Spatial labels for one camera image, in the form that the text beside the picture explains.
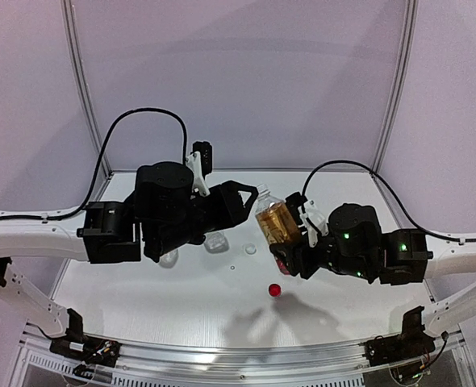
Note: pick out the clear bottle green blue label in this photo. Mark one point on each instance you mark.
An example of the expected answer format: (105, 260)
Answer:
(216, 242)

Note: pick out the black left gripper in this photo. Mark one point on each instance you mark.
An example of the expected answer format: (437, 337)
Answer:
(215, 205)

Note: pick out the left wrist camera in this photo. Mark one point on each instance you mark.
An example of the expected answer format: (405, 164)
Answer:
(199, 162)

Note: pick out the clear bottle red label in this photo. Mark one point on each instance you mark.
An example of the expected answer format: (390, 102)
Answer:
(169, 259)

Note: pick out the blue white bottle cap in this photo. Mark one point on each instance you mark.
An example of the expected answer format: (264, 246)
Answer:
(250, 248)

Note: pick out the aluminium front rail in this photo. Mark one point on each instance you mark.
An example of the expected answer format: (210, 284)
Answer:
(141, 364)

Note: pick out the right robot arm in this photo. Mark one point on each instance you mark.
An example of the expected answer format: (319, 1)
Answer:
(350, 242)

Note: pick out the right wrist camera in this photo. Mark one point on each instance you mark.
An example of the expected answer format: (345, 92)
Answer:
(306, 214)

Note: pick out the aluminium frame post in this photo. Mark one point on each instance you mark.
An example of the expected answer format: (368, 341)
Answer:
(79, 73)
(396, 90)

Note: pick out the right aluminium frame post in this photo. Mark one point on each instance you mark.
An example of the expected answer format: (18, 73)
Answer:
(396, 90)

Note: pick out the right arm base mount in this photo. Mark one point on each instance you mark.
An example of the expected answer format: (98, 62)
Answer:
(410, 343)

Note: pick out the amber tea bottle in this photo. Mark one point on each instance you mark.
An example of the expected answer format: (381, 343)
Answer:
(274, 219)

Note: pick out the left aluminium frame post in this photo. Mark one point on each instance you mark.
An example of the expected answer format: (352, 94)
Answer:
(79, 73)

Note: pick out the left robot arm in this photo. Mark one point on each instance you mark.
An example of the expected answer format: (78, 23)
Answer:
(170, 206)

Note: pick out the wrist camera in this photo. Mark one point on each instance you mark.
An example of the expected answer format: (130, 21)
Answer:
(199, 162)
(306, 214)

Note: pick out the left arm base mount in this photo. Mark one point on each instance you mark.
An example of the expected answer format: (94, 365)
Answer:
(89, 351)

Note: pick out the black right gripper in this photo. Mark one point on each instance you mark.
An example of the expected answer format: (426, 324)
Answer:
(302, 240)

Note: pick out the red bottle cap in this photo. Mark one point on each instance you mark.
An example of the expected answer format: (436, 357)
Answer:
(274, 290)

